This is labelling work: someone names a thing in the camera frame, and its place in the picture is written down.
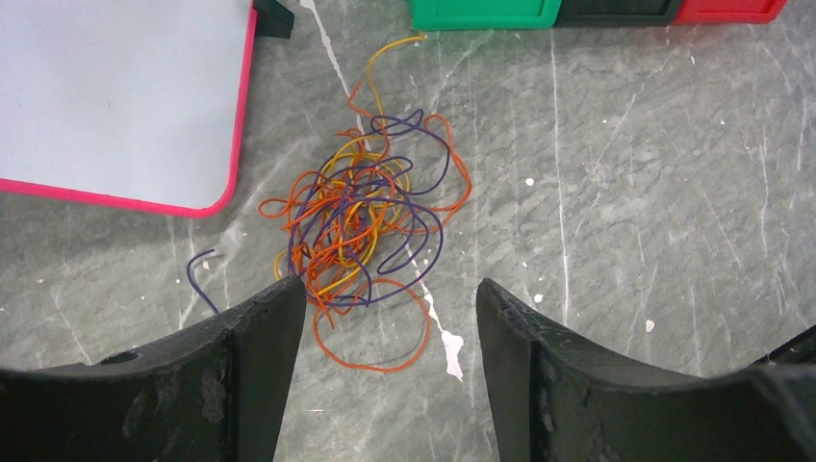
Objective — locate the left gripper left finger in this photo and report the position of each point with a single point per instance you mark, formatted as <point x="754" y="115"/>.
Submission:
<point x="213" y="391"/>

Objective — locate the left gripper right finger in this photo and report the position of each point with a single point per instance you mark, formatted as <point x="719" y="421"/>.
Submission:
<point x="557" y="396"/>

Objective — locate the pink framed whiteboard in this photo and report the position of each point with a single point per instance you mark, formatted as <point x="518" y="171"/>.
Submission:
<point x="130" y="104"/>

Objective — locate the black plastic bin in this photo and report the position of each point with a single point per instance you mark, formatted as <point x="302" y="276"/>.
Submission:
<point x="617" y="13"/>

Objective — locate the green plastic bin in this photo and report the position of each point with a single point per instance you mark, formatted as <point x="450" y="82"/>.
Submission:
<point x="451" y="15"/>

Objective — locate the red plastic bin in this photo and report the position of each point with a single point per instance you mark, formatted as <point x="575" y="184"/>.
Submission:
<point x="695" y="12"/>

